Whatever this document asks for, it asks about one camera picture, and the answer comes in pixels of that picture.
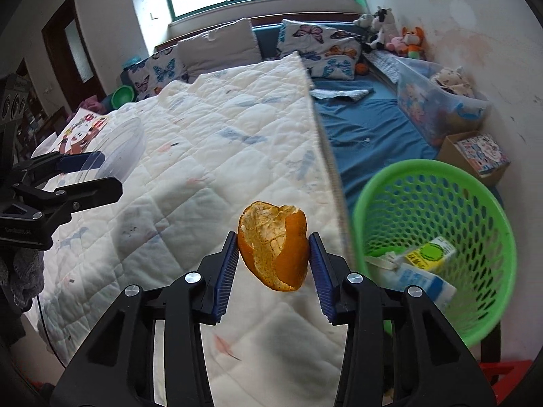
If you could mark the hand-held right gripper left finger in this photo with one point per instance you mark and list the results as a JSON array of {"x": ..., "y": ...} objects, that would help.
[{"x": 225, "y": 280}]

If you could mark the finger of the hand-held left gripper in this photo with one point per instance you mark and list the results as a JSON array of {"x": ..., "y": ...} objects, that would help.
[
  {"x": 97, "y": 190},
  {"x": 78, "y": 162}
]

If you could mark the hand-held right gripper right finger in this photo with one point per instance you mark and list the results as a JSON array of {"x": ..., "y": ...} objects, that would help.
[{"x": 320, "y": 280}]

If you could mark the clear plastic bowl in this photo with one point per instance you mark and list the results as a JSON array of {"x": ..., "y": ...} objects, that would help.
[{"x": 123, "y": 144}]

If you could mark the orange peel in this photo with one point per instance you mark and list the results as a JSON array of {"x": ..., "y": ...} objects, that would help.
[{"x": 263, "y": 237}]

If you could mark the green plastic basket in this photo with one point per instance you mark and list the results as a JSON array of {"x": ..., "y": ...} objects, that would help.
[{"x": 420, "y": 168}]

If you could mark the person's left forearm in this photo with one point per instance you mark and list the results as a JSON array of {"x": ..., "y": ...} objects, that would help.
[{"x": 21, "y": 275}]

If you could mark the colourful picture board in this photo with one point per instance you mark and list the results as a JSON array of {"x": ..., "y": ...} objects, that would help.
[{"x": 80, "y": 131}]

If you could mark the pink cloth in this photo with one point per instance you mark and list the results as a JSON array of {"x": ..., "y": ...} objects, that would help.
[{"x": 92, "y": 105}]

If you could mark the cluttered dark shelf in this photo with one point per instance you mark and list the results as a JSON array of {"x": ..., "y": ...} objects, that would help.
[{"x": 38, "y": 114}]

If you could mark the green plastic basin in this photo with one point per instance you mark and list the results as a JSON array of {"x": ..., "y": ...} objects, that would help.
[{"x": 123, "y": 96}]

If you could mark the grey mattress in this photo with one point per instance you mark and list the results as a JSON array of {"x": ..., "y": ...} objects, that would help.
[{"x": 335, "y": 178}]

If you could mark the white blue milk carton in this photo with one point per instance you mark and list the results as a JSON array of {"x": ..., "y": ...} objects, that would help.
[{"x": 424, "y": 282}]

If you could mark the brown wooden door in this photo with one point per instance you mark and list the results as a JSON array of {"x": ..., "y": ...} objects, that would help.
[{"x": 70, "y": 51}]

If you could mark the teal plastic basket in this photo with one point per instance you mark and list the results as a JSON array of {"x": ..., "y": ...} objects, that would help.
[{"x": 132, "y": 62}]

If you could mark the yellow green drink carton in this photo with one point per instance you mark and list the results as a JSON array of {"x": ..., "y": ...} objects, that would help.
[{"x": 432, "y": 252}]

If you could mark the small butterfly print pillow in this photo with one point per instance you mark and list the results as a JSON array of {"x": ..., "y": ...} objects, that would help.
[{"x": 161, "y": 72}]

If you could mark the white quilt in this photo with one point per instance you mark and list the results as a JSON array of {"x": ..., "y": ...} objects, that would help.
[{"x": 212, "y": 135}]

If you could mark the blue bed sheet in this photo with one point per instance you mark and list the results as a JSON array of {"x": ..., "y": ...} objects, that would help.
[{"x": 365, "y": 123}]

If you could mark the grey pillow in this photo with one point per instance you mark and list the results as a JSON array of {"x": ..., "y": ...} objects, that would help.
[{"x": 216, "y": 46}]

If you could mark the brown cardboard box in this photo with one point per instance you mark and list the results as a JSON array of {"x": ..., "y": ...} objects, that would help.
[{"x": 449, "y": 152}]

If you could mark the folded grey blanket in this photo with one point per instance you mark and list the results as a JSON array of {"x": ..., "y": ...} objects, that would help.
[{"x": 343, "y": 94}]

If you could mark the clear plastic storage bin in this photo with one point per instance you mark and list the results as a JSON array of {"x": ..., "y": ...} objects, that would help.
[{"x": 424, "y": 101}]

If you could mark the colourful picture book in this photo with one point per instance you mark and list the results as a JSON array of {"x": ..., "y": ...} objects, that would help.
[{"x": 483, "y": 152}]

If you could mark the red plastic stool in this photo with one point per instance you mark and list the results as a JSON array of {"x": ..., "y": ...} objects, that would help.
[{"x": 509, "y": 377}]

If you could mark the small orange ball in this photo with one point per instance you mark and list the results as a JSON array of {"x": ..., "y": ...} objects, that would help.
[{"x": 361, "y": 69}]

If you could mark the large butterfly print pillow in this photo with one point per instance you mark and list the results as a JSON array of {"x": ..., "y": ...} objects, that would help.
[{"x": 322, "y": 46}]

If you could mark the brown wooden headboard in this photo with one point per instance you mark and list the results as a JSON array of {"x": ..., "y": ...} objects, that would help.
[{"x": 263, "y": 19}]

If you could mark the patterned cloth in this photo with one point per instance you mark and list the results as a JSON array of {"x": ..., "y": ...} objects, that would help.
[{"x": 452, "y": 80}]

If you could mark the pink plush toy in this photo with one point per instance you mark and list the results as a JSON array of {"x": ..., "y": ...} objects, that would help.
[{"x": 398, "y": 44}]

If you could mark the orange fox plush toy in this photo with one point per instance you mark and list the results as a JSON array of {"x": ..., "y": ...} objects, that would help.
[{"x": 413, "y": 40}]

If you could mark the grey plush toy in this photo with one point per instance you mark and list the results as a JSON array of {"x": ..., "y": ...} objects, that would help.
[{"x": 363, "y": 21}]

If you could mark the cow plush toy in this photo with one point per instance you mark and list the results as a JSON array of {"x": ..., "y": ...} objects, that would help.
[{"x": 384, "y": 21}]

